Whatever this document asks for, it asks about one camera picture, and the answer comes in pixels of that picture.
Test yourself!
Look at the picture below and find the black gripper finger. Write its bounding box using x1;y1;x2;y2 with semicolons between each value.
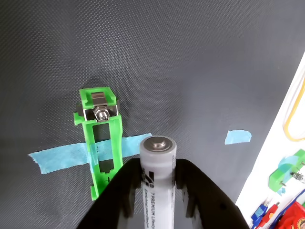
76;157;142;229
175;158;251;229

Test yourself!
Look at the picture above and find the white AA battery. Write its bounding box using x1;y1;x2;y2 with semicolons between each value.
139;135;177;229

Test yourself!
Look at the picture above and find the green battery holder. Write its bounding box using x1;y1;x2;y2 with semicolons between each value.
73;86;124;201

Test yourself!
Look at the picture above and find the small green component holder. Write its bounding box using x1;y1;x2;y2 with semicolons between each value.
268;149;305;196

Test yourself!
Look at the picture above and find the blue alligator clip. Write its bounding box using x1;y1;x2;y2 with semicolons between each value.
251;199;269;226

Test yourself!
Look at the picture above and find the long blue tape strip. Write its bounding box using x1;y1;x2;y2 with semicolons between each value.
28;133;153;174

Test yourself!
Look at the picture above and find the small blue tape piece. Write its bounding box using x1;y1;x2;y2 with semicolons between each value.
224;130;253;146

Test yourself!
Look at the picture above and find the red snack bag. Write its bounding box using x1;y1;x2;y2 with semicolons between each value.
276;201;305;229

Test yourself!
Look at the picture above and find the black textured mat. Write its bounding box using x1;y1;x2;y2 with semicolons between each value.
0;0;305;229

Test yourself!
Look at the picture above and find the blue wire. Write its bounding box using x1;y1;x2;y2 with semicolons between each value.
281;189;305;212

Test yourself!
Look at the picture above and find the yellow cable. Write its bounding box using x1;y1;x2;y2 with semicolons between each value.
283;71;305;142

